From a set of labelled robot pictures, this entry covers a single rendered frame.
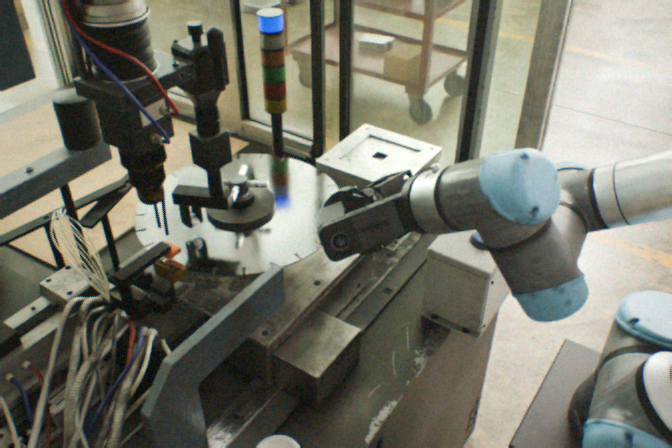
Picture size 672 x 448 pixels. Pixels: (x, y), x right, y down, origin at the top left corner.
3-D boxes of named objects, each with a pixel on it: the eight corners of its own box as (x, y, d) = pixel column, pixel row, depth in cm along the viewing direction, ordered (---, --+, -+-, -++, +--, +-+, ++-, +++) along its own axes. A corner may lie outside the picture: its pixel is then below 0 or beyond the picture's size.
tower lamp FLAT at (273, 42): (270, 39, 122) (269, 23, 120) (289, 44, 120) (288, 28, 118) (254, 47, 119) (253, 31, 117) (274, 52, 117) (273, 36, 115)
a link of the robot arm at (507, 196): (543, 244, 63) (504, 170, 60) (459, 252, 72) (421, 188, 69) (578, 198, 67) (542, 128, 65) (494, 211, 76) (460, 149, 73)
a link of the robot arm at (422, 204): (449, 243, 71) (421, 174, 70) (420, 246, 75) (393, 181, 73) (489, 215, 75) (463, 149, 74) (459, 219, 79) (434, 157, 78)
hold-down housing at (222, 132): (217, 152, 94) (200, 13, 82) (239, 164, 92) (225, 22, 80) (186, 167, 90) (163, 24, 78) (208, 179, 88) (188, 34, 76)
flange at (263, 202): (268, 229, 100) (267, 216, 98) (197, 225, 100) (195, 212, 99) (281, 189, 108) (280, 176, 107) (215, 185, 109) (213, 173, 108)
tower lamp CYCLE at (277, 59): (271, 55, 124) (270, 40, 122) (290, 61, 122) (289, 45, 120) (256, 63, 121) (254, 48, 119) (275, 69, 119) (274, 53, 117)
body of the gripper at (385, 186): (400, 225, 89) (467, 215, 79) (357, 253, 84) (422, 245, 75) (379, 174, 88) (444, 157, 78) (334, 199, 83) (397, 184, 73)
